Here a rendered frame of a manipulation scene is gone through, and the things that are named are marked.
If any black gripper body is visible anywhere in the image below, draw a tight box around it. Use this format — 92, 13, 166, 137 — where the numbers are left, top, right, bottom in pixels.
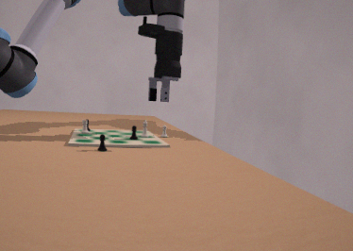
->
138, 15, 183, 78

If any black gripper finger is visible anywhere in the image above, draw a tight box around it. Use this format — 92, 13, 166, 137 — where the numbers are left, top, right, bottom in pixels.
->
160, 76, 178, 102
148, 77, 162, 101

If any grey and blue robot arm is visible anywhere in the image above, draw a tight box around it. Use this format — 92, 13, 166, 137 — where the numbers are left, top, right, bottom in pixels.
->
0, 0, 185, 98

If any white chess bishop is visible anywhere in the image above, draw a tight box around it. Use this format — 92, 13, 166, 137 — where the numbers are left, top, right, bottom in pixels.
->
141, 120, 149, 138

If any green and white chessboard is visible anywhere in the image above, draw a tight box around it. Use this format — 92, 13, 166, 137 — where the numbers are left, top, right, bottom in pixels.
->
68, 128, 170, 148

